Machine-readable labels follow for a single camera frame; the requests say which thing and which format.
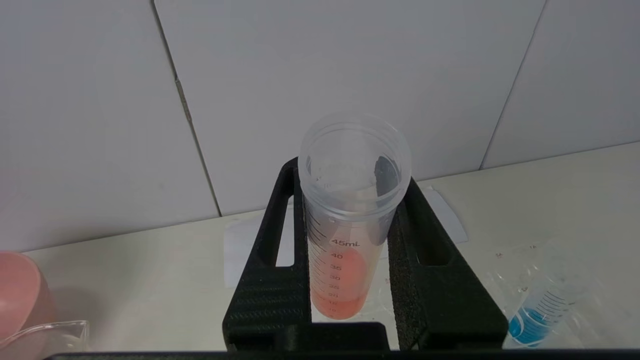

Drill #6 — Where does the pink plastic bowl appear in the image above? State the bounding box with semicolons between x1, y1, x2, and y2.
0;251;52;346

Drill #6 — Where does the white paper sheet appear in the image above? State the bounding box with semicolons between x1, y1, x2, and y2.
223;187;469;289

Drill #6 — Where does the test tube with red pigment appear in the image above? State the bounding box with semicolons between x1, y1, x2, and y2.
298;111;412;321

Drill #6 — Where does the test tube with blue pigment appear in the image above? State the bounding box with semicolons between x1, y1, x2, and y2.
507;240;591;347

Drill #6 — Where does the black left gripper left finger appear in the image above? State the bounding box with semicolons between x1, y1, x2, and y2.
222;157;313;351

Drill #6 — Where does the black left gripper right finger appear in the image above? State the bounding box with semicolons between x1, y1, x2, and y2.
387;177;510;351

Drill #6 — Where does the clear acrylic test tube rack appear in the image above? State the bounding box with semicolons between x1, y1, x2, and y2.
480;239;640;351

